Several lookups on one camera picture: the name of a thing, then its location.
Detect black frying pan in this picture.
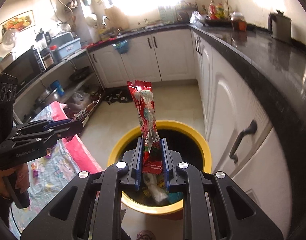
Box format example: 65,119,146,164
69,66,90,82

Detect black stone countertop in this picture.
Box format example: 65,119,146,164
86,22,306,181

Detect fruit picture on wall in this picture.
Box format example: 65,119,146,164
0,10,35,44

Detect black floor mat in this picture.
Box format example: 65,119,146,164
104,87,133,105

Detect person's left hand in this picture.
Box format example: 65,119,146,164
0,164,30,198

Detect blue hanging basket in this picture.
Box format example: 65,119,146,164
112,40,129,54

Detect blue knitted cloth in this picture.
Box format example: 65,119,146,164
167,192,183,204

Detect brown small candy wrapper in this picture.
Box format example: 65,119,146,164
71,100,100,127

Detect red candy wrapper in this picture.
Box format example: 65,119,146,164
127,80,163,175

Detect hello kitty patterned tablecloth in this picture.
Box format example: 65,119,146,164
10,101,104,239

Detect purple snack wrapper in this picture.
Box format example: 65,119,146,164
44,148,53,159

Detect metal shelf rack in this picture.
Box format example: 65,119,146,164
13,49,103,124

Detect steel cooking pot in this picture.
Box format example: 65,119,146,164
35,88,55,105

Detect yellow rimmed trash bin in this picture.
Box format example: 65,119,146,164
106,119,213,217

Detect white kitchen base cabinets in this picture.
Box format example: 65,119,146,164
87,28,301,238

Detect black microwave oven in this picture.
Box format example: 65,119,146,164
3,46,46,88

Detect black blender jug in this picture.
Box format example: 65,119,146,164
35,29,51,52

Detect blue plastic storage box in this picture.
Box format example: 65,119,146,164
50,32,81,61

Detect grey electric kettle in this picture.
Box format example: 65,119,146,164
268,10,292,44

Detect white orange plastic bag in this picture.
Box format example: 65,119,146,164
142,173,168,205

